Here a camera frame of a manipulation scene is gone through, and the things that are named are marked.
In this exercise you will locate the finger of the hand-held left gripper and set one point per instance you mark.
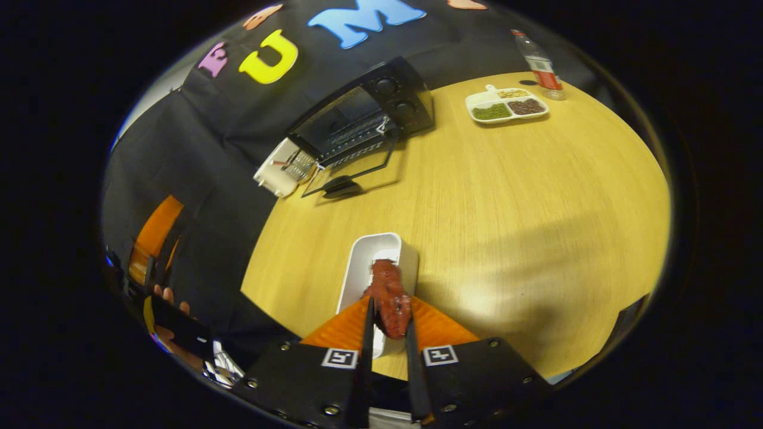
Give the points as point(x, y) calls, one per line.
point(155, 238)

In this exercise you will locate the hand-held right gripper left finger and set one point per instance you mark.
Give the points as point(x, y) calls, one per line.
point(363, 387)

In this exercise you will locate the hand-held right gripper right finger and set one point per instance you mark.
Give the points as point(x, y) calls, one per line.
point(415, 381)

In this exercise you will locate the red braised meat piece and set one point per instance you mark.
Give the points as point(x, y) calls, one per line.
point(390, 304)

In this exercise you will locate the black electric oven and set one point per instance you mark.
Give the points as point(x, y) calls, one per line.
point(399, 95)

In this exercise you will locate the white rectangular tray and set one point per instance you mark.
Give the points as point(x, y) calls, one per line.
point(369, 256)

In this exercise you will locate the white toaster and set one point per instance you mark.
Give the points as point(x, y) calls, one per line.
point(274, 176)

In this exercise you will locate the clear glass cup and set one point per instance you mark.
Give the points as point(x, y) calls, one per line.
point(298, 167)

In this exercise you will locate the green beans pile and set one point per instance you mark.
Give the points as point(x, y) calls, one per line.
point(492, 111)

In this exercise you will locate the white divided plate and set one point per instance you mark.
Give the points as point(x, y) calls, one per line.
point(484, 95)

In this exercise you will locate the red beans pile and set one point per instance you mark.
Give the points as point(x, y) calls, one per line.
point(526, 106)

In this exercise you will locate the yellow beans pile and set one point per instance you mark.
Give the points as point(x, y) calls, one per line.
point(512, 93)

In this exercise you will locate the clear bottle red label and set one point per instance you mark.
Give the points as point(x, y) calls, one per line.
point(541, 68)

